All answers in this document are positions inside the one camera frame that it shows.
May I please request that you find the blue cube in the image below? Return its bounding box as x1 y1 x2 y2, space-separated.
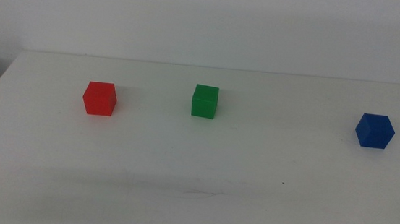
353 112 397 150

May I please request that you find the green cube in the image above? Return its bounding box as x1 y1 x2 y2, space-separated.
190 83 221 121

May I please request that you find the red cube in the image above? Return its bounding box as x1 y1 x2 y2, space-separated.
81 80 119 118

